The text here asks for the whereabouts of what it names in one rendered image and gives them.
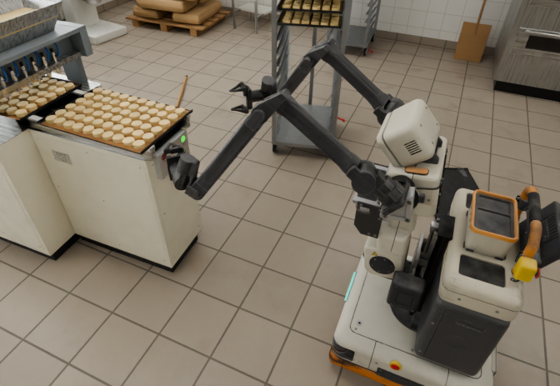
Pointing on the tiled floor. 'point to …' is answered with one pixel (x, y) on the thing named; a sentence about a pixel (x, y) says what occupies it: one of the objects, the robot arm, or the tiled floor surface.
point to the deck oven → (531, 37)
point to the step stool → (250, 5)
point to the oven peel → (474, 35)
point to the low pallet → (179, 22)
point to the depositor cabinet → (32, 193)
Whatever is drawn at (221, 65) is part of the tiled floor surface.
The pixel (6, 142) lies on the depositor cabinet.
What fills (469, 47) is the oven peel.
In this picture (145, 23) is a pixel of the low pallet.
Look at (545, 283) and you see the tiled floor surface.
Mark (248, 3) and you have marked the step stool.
